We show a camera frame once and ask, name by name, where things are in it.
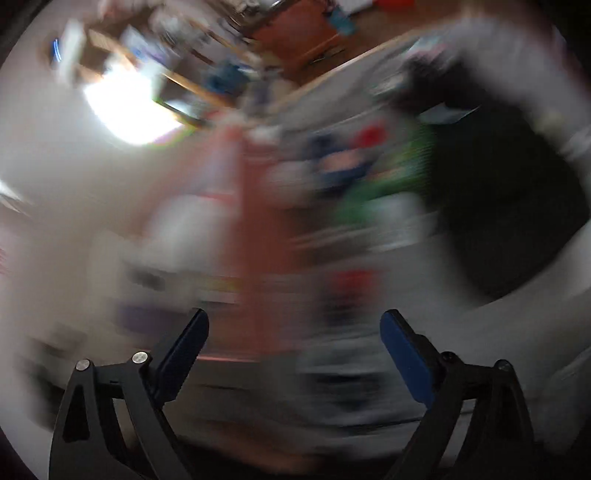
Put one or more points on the dark cloth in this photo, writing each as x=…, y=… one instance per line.
x=498, y=194

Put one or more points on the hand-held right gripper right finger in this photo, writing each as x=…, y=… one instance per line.
x=406, y=360

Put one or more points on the teal box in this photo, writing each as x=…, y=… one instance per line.
x=344, y=21

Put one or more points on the orange wooden cabinet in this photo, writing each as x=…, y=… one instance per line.
x=295, y=27

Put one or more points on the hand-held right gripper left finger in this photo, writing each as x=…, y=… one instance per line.
x=184, y=350

